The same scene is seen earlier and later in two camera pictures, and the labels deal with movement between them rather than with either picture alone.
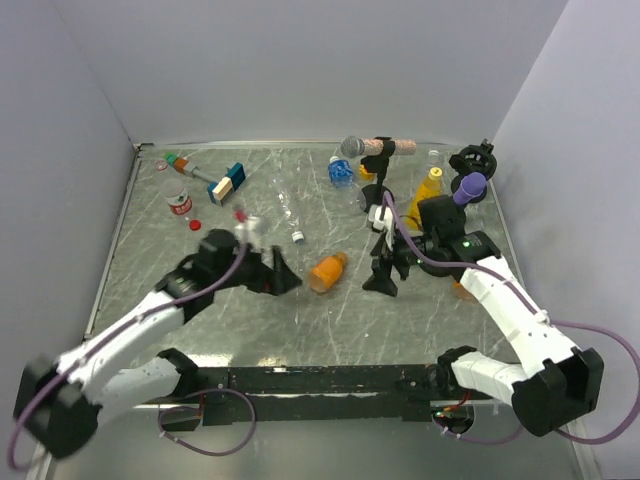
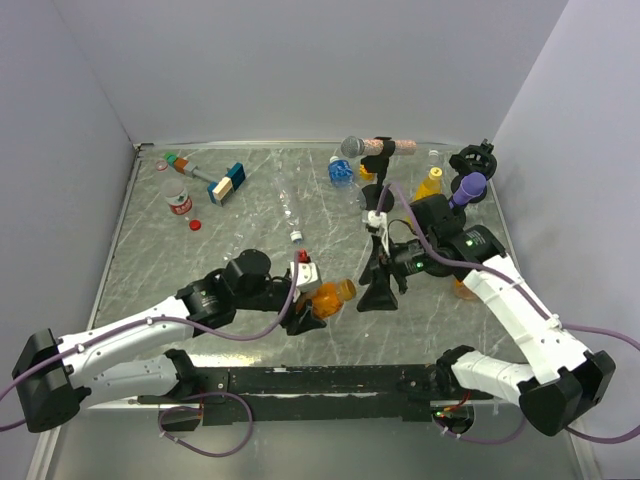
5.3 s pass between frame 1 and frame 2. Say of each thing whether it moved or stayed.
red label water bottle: stayed
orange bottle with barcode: moved
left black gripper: moved
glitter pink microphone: stayed
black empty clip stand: stayed
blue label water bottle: stayed
